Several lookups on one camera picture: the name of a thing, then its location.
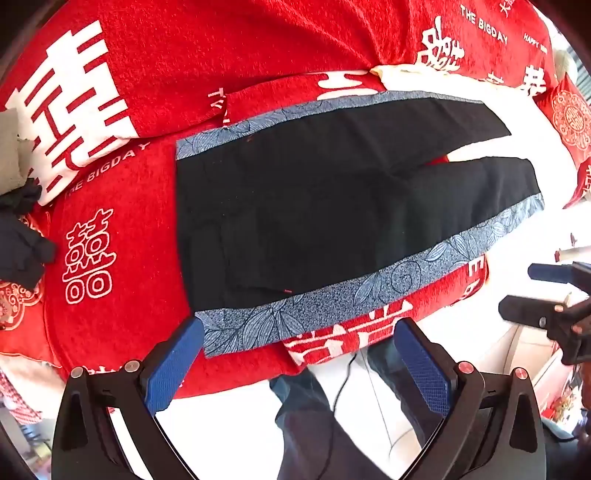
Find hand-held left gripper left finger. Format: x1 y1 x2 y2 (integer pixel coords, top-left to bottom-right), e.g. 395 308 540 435
52 318 205 480

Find red embroidered pillow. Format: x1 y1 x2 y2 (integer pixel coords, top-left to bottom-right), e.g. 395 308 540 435
537 73 591 209
0 276 62 366

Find red checkered cloth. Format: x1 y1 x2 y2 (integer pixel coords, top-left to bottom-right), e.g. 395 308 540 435
0 368 44 426

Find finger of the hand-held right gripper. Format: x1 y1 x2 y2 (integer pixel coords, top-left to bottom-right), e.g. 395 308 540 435
527 261 591 294
498 294 591 366

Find black pants with blue stripe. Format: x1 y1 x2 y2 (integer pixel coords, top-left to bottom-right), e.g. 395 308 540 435
175 90 546 359

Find red printed blanket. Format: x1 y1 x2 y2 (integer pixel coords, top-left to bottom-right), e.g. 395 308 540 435
0 0 591 403

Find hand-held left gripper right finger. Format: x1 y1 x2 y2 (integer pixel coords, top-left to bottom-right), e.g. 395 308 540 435
394 318 548 480

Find dark cloth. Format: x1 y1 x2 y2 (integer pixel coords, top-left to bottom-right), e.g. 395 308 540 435
0 178 57 291

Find black cable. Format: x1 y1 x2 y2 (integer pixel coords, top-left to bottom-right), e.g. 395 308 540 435
318 352 360 480

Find person's left leg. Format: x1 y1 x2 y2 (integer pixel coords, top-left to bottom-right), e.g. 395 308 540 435
269 368 394 480

